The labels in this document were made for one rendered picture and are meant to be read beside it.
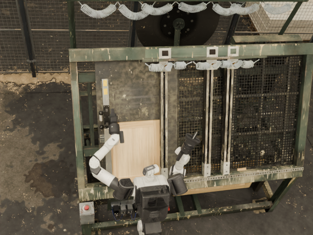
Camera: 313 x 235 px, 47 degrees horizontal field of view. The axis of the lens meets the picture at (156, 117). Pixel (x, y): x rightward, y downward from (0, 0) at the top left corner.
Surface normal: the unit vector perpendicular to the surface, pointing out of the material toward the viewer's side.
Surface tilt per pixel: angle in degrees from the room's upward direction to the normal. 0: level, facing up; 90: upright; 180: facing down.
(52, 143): 0
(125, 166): 56
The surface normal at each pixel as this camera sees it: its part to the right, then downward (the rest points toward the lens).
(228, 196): 0.12, -0.66
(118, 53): 0.22, 0.25
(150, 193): 0.04, -0.90
